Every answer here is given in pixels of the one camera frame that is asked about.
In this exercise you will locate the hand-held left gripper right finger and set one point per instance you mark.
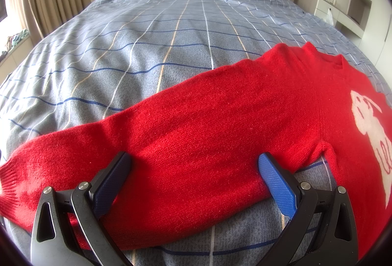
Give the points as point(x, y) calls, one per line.
point(275, 183)

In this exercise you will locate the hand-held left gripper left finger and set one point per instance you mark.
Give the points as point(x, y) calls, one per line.
point(110, 189)

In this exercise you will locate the red knit sweater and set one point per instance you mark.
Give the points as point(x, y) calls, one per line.
point(214, 119)

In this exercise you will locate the blue plaid bedspread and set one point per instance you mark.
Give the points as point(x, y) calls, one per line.
point(153, 39)

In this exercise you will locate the clear plastic bag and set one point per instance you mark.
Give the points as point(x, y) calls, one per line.
point(329, 16)

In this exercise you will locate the colourful cloth pile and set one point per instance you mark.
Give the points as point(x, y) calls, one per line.
point(15, 39)

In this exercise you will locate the white bedside desk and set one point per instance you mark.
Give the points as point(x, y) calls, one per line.
point(324, 7)

